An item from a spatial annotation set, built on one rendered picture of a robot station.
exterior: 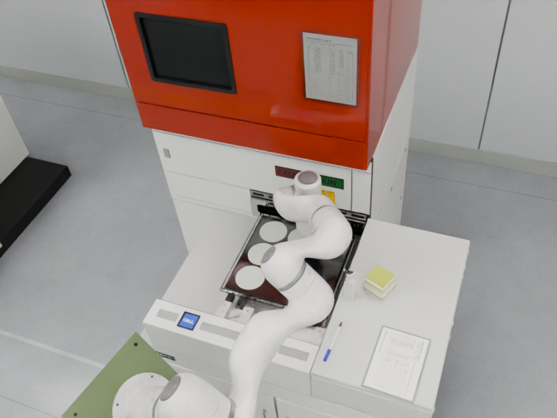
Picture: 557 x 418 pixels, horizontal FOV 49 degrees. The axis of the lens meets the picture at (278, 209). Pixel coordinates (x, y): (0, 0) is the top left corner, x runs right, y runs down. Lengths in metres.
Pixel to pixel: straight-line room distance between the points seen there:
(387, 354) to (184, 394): 0.66
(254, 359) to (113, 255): 2.12
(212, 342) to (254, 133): 0.67
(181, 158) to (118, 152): 1.85
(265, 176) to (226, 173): 0.16
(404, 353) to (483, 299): 1.40
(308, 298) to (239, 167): 0.79
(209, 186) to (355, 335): 0.85
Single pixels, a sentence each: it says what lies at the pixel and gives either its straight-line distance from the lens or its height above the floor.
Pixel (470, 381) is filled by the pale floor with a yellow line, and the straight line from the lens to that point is 2.92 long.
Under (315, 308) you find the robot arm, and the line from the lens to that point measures 1.53.
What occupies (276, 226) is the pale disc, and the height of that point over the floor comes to 0.90.
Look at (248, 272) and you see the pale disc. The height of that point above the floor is 0.90.
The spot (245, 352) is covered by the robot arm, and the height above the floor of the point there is 1.28.
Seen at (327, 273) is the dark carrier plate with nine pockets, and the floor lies 0.90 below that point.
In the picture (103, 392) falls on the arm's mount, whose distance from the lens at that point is 1.77.
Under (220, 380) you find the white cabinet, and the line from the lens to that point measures 2.07.
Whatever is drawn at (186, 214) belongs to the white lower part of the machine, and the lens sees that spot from 2.53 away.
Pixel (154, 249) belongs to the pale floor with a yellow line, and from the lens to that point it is 3.44.
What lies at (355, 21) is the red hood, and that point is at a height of 1.73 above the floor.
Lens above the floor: 2.54
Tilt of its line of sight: 46 degrees down
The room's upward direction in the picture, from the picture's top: 6 degrees counter-clockwise
